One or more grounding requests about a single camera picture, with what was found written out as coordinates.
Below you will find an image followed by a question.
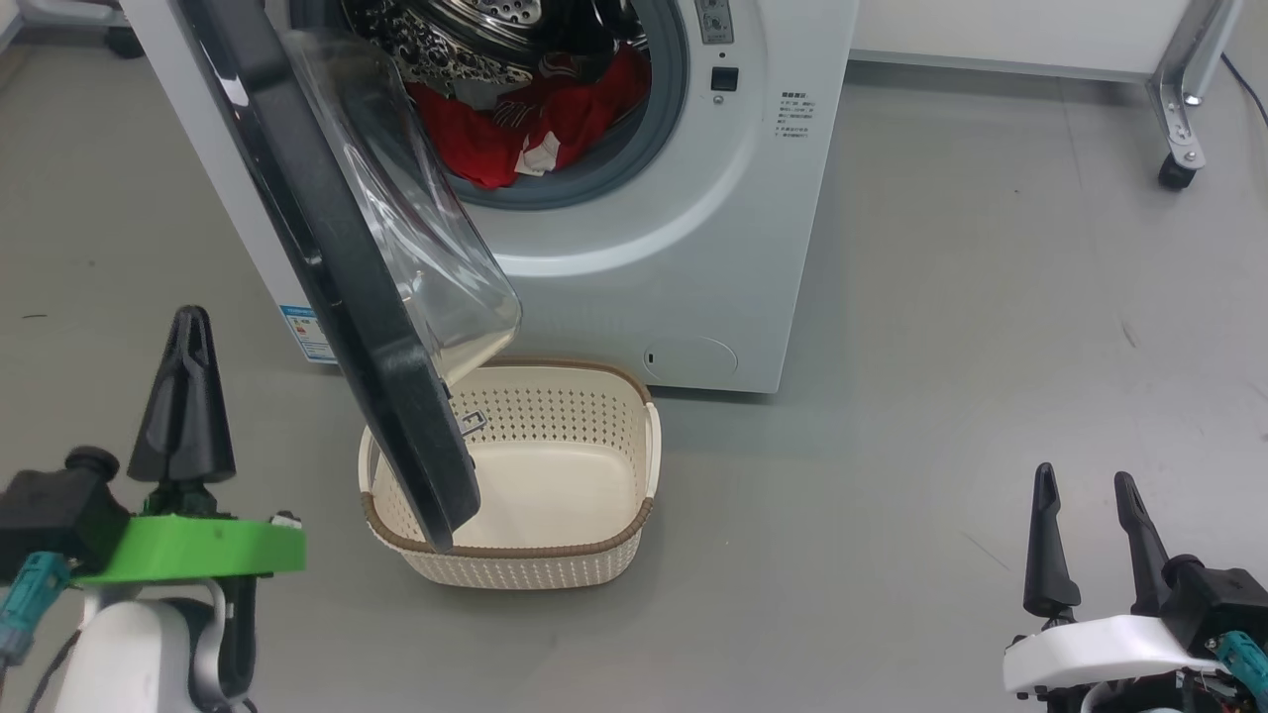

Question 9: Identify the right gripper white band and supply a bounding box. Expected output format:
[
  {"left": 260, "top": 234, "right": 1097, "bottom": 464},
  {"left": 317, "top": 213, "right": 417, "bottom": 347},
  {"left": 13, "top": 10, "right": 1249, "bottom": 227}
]
[{"left": 1003, "top": 462, "right": 1268, "bottom": 713}]

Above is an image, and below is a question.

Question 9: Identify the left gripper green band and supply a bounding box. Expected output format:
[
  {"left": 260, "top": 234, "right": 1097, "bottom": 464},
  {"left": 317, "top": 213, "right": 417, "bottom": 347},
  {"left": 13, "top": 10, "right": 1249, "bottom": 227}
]
[{"left": 77, "top": 306, "right": 306, "bottom": 707}]

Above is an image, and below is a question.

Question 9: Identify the black round glass washer door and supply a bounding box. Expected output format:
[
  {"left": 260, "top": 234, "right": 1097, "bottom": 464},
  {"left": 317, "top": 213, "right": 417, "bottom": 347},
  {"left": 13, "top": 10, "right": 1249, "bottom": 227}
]
[{"left": 173, "top": 0, "right": 523, "bottom": 554}]

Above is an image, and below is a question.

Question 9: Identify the red garment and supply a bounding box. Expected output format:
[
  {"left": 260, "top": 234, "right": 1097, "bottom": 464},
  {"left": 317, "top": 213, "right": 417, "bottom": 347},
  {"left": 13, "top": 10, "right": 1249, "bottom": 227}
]
[{"left": 406, "top": 45, "right": 653, "bottom": 190}]

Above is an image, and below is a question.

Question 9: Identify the cream perforated laundry basket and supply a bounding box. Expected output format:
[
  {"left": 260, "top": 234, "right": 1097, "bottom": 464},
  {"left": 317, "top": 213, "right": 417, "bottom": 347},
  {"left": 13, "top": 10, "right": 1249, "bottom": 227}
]
[{"left": 360, "top": 358, "right": 663, "bottom": 591}]

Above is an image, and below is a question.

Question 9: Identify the stainless steel washing machine drum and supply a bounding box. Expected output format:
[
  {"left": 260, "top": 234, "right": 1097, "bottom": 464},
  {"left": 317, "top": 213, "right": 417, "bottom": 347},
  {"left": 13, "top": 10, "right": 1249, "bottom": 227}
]
[{"left": 342, "top": 0, "right": 655, "bottom": 92}]

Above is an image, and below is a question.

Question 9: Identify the white front-load washing machine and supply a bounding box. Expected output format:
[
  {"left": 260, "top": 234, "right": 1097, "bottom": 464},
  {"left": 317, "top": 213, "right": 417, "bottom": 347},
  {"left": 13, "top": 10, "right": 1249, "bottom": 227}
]
[{"left": 119, "top": 0, "right": 861, "bottom": 394}]

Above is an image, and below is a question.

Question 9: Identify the blue energy label sticker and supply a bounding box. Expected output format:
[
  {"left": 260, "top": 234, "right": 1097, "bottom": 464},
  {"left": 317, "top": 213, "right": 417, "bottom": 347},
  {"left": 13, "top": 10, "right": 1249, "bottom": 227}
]
[{"left": 278, "top": 304, "right": 338, "bottom": 365}]

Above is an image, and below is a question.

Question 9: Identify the round white filter cover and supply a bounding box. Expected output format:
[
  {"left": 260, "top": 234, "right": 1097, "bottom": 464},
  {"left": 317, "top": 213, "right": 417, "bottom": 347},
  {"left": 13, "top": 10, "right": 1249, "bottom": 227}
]
[{"left": 644, "top": 337, "right": 739, "bottom": 378}]

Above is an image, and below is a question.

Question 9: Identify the small printed text sticker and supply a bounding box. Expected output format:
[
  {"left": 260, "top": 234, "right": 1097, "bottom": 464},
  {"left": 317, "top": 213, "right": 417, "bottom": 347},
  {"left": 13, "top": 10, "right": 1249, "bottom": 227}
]
[{"left": 776, "top": 91, "right": 819, "bottom": 140}]

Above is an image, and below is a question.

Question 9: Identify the white partition board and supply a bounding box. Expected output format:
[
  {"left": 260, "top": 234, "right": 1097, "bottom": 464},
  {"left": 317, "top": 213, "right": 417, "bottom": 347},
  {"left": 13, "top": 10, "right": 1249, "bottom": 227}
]
[{"left": 850, "top": 0, "right": 1190, "bottom": 82}]

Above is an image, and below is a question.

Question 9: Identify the grey metal frame rail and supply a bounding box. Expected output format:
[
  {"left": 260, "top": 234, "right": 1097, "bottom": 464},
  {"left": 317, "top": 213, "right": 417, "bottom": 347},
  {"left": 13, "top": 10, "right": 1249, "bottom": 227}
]
[{"left": 0, "top": 0, "right": 125, "bottom": 31}]

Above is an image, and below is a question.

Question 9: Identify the thin black floor cable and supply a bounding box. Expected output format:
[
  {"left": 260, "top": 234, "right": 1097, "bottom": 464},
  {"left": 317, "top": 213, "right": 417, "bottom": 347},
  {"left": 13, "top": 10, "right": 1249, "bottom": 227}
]
[{"left": 1220, "top": 51, "right": 1268, "bottom": 130}]

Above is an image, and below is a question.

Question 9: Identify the silver metal frame leg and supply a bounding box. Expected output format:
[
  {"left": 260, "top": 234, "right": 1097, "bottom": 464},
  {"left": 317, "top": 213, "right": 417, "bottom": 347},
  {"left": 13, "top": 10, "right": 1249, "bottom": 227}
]
[{"left": 1147, "top": 0, "right": 1244, "bottom": 169}]

